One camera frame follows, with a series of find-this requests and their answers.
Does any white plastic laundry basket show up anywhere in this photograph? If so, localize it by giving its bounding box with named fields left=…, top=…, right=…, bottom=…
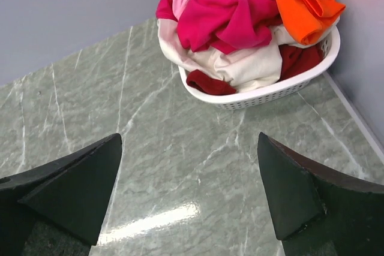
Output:
left=172, top=25, right=341, bottom=110

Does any cream white t shirt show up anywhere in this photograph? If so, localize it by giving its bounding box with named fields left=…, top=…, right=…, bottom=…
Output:
left=158, top=19, right=322, bottom=92

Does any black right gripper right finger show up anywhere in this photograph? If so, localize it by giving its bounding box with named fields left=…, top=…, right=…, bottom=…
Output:
left=257, top=133, right=383, bottom=255

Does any magenta t shirt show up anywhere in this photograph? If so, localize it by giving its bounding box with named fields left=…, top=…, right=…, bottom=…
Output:
left=155, top=0, right=283, bottom=55

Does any dark red t shirt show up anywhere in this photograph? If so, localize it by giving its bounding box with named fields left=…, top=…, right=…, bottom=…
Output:
left=181, top=43, right=323, bottom=96

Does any orange t shirt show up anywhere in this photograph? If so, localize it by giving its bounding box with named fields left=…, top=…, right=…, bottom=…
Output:
left=276, top=0, right=346, bottom=46

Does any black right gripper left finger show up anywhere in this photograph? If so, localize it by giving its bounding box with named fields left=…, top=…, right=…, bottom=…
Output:
left=1, top=133, right=122, bottom=255

